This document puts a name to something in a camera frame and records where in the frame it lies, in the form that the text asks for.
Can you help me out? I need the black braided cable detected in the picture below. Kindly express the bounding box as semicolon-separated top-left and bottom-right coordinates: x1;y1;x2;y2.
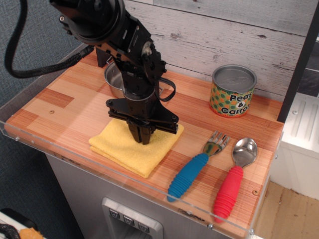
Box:
4;0;95;79

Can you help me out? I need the clear acrylic counter guard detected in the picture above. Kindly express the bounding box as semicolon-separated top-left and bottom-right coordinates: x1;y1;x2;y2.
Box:
0;102;254;239

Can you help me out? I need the silver toy fridge cabinet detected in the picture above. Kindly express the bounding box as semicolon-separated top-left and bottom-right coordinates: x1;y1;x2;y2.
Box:
47;155;220;239

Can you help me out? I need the grey dispenser button panel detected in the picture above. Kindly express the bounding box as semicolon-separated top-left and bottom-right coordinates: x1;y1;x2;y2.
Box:
102;197;164;239

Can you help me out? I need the blue handled fork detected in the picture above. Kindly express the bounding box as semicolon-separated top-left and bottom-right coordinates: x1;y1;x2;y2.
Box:
167;131;230;202

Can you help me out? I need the dark right frame post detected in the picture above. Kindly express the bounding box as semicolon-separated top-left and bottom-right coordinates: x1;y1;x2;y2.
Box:
277;4;319;123

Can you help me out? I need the white toy appliance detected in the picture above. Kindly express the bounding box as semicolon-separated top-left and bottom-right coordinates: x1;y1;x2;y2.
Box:
270;93;319;199

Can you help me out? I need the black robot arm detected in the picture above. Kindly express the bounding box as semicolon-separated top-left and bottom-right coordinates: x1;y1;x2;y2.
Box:
51;0;178;144

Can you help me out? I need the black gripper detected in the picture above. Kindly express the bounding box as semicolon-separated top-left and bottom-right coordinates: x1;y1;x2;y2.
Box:
106;94;179;145

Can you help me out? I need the small steel pot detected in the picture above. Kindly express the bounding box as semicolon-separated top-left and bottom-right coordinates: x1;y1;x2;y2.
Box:
104;61;165;98

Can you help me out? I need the black vertical post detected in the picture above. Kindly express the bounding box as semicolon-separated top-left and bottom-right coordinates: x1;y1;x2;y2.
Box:
96;48;112;68

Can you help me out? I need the red handled spoon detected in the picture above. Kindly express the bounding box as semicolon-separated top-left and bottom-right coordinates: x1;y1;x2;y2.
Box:
213;138;258;223

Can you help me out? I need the yellow dish towel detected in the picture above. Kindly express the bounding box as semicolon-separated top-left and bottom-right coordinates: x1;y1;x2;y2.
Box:
89;119;184;178

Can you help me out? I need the peas and carrots can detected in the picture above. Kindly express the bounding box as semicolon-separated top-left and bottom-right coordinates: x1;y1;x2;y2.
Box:
209;64;257;118

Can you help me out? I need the orange object at corner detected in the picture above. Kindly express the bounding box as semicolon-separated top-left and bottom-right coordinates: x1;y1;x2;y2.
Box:
19;228;44;239

